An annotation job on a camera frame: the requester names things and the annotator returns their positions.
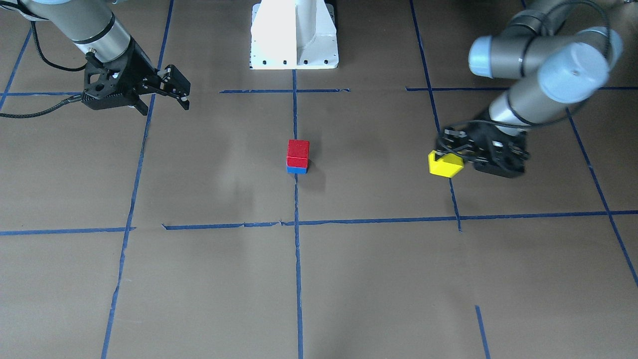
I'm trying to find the red block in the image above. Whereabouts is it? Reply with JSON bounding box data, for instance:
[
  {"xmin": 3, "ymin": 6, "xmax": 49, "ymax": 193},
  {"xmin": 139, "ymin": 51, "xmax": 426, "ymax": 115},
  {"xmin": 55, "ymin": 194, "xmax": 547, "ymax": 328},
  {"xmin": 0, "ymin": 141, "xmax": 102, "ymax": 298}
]
[{"xmin": 286, "ymin": 139, "xmax": 310, "ymax": 170}]

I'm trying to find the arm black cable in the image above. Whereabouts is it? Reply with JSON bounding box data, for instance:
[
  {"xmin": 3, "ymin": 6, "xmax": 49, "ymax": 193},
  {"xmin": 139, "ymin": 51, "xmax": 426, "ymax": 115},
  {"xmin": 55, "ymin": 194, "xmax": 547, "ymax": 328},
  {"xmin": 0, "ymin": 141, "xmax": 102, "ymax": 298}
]
[
  {"xmin": 439, "ymin": 0, "xmax": 613, "ymax": 145},
  {"xmin": 0, "ymin": 25, "xmax": 90, "ymax": 120}
]

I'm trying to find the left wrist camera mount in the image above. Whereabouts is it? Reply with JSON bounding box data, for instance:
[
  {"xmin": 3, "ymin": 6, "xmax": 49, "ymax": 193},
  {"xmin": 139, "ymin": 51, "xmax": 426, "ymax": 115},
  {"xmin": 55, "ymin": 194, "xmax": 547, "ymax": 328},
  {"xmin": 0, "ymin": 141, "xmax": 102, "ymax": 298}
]
[{"xmin": 473, "ymin": 152, "xmax": 528, "ymax": 178}]

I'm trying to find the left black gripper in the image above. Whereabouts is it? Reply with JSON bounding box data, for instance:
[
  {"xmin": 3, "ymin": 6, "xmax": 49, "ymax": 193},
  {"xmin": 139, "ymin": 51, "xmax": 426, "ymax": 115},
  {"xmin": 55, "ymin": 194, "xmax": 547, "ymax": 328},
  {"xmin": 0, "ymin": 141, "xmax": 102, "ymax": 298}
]
[{"xmin": 434, "ymin": 123, "xmax": 529, "ymax": 164}]

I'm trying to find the white pole base plate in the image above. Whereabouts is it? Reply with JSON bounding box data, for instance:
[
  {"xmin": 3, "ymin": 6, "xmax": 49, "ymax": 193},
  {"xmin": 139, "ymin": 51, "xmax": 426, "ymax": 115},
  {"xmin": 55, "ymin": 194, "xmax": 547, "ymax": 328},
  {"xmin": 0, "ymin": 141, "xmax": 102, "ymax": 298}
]
[{"xmin": 249, "ymin": 0, "xmax": 339, "ymax": 70}]

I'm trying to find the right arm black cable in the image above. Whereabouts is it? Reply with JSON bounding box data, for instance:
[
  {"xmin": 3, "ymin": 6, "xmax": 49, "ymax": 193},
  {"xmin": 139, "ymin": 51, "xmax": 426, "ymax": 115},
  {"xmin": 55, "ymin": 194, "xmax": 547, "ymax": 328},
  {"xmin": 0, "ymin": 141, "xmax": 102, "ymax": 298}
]
[{"xmin": 0, "ymin": 25, "xmax": 90, "ymax": 120}]

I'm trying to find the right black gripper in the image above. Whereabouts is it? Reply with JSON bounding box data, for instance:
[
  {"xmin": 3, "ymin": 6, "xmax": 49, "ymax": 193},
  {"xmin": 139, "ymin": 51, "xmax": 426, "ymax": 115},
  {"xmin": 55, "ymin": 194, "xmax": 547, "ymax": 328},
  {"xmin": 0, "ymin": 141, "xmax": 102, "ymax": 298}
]
[{"xmin": 100, "ymin": 38, "xmax": 191, "ymax": 116}]

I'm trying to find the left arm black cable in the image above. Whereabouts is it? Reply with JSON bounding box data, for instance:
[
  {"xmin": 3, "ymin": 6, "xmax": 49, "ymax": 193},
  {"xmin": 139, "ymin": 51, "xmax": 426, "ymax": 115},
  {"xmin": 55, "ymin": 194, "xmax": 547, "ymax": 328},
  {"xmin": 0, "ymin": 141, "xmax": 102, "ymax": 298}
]
[{"xmin": 439, "ymin": 0, "xmax": 613, "ymax": 145}]

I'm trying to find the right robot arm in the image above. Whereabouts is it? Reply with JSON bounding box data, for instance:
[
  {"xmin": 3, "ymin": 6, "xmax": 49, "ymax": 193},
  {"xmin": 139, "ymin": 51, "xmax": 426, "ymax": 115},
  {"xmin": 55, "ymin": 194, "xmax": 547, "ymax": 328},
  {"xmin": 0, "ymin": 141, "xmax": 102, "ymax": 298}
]
[{"xmin": 1, "ymin": 0, "xmax": 191, "ymax": 116}]

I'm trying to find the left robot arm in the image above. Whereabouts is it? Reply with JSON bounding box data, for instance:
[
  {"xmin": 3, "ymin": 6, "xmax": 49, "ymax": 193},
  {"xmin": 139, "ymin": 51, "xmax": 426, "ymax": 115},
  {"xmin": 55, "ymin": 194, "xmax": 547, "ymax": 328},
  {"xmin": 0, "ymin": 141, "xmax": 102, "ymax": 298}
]
[{"xmin": 428, "ymin": 0, "xmax": 624, "ymax": 178}]

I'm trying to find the yellow block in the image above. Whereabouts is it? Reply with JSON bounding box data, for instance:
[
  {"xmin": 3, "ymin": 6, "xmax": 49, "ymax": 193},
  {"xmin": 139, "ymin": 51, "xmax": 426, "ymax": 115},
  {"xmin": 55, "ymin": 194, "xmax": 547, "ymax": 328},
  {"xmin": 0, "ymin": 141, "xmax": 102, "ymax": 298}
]
[{"xmin": 428, "ymin": 151, "xmax": 465, "ymax": 178}]

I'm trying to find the blue block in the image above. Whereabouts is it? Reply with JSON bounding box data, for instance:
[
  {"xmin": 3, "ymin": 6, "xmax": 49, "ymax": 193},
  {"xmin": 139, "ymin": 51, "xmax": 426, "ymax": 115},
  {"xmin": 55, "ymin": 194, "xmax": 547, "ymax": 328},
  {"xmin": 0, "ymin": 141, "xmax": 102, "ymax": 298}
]
[{"xmin": 286, "ymin": 166, "xmax": 309, "ymax": 174}]

